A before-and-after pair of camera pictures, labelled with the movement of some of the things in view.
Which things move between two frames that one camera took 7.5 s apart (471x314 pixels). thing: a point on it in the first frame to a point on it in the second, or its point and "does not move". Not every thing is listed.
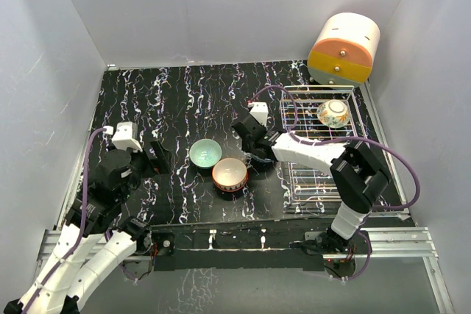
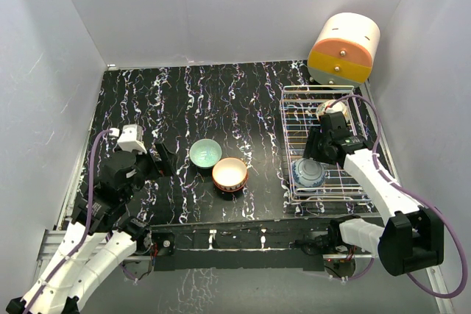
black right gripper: (245, 146) to (310, 151)
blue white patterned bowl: (260, 163) to (307, 172)
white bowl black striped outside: (229, 174) does not move
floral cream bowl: (334, 114) does not move
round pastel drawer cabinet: (343, 54) does not move
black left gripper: (162, 162) does not move
